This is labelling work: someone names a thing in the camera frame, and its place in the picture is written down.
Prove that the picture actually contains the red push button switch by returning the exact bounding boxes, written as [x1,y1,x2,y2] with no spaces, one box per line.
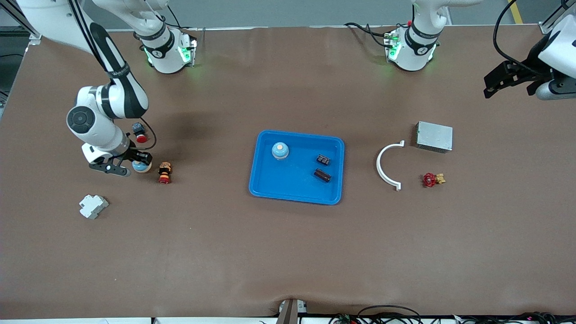
[132,122,149,144]

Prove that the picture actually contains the grey metal power supply box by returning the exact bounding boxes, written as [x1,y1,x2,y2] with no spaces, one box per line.
[414,121,454,154]

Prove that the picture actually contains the black looped cable bundle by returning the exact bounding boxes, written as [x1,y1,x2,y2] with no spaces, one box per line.
[328,305,423,324]

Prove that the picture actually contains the black left arm base cables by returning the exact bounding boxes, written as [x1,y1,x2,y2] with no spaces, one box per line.
[344,22,397,48]

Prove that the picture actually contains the grey camera stand mount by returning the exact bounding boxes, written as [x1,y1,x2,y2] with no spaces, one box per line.
[276,298,309,324]

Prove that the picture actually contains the white curved plastic clip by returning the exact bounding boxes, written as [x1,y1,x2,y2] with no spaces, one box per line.
[376,140,405,192]

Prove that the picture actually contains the blue plastic tray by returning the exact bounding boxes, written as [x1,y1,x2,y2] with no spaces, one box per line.
[248,130,346,206]

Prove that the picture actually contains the red handled brass valve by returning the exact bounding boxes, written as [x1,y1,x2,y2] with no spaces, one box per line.
[422,172,446,188]

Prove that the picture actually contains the black arm base cables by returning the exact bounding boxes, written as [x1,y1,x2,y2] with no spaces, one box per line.
[344,22,397,48]
[166,4,198,33]

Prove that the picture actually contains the black right arm base cables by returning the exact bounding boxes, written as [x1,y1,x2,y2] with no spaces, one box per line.
[166,4,198,33]

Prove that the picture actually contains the white circuit breaker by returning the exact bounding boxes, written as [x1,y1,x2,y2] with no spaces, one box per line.
[79,194,109,220]

